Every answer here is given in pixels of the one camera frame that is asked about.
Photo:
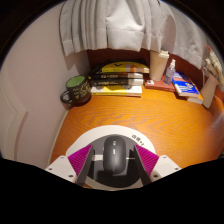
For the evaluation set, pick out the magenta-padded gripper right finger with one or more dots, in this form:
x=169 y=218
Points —
x=147 y=159

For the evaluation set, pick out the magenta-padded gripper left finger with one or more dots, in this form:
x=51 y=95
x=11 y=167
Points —
x=80 y=159

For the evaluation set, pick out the dark grey computer mouse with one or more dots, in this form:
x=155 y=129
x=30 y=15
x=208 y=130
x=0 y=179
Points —
x=114 y=156

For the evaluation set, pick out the white and grey mouse pad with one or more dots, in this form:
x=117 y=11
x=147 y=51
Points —
x=100 y=131

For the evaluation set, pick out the green and black mug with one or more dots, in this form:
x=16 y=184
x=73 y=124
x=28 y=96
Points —
x=78 y=89

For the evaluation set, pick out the dark red book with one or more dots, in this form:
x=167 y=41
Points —
x=158 y=86

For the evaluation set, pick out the yellow and white book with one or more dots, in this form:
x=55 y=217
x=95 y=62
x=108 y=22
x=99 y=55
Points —
x=116 y=90

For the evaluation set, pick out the orange and yellow book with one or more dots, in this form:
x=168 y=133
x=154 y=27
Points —
x=197 y=99

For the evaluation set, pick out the blue book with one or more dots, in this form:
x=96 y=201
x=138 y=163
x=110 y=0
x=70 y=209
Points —
x=185 y=85

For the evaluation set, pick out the clear spray bottle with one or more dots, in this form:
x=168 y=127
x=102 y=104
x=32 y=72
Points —
x=169 y=75

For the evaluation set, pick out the white ceramic vase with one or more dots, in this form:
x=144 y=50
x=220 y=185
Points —
x=208 y=90

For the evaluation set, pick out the cream tumbler with lid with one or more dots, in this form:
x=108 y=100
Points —
x=158 y=66

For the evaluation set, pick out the yellow and black cover book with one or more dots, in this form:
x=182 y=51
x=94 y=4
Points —
x=125 y=66

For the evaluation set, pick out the white pleated curtain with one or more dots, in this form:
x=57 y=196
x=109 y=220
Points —
x=123 y=23

